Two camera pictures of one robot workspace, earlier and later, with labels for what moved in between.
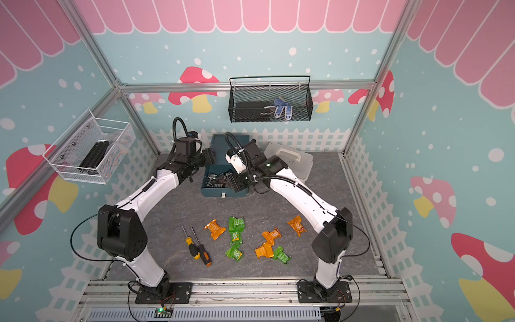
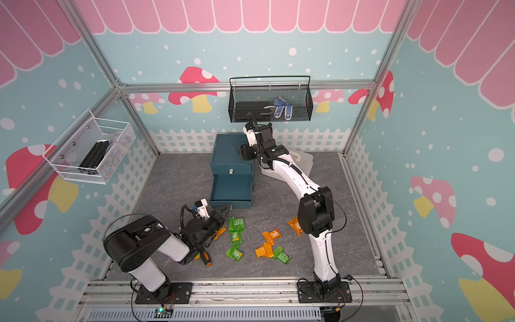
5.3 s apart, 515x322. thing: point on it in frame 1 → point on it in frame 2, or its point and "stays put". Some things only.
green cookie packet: x=235 y=253 stays put
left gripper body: x=207 y=157 → x=212 y=225
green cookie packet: x=280 y=255 stays put
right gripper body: x=240 y=180 → x=249 y=152
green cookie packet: x=236 y=237 stays put
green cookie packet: x=236 y=225 stays put
